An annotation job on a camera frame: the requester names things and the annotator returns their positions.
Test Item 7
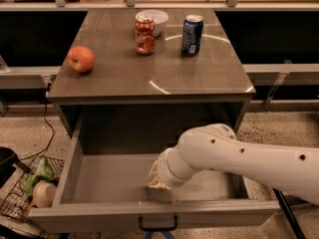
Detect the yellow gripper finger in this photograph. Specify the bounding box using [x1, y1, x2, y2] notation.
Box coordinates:
[148, 160, 170, 190]

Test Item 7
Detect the grey top drawer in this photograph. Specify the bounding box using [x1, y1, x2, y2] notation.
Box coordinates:
[28, 117, 281, 234]

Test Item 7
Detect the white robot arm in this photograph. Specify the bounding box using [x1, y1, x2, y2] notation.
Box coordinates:
[149, 123, 319, 205]

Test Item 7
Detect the grey drawer cabinet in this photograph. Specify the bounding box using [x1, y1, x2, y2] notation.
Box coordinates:
[49, 8, 255, 154]

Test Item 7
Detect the blue tape cross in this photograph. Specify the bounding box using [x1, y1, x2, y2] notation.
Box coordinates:
[143, 232, 175, 239]

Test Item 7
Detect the cream upturned cup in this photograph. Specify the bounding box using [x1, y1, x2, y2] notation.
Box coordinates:
[33, 180, 57, 208]

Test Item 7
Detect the green leafy vegetable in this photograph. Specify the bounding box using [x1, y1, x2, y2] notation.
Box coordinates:
[22, 155, 55, 197]

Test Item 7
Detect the black metal stand leg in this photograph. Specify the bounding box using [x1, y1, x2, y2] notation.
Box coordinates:
[273, 189, 306, 239]

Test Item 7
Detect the red apple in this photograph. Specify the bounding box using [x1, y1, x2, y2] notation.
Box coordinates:
[67, 46, 95, 73]

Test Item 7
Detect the red soda can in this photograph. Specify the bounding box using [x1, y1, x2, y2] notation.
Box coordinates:
[135, 15, 155, 55]

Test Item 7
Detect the blue soda can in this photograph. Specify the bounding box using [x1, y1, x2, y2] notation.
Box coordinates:
[181, 14, 203, 56]

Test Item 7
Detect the white bowl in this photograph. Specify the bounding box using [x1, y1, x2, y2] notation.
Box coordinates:
[136, 9, 168, 37]

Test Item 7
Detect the black wire basket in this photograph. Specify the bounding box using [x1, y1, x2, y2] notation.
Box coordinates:
[1, 156, 64, 239]

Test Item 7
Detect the black power cable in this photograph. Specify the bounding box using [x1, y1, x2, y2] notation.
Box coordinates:
[19, 83, 56, 161]

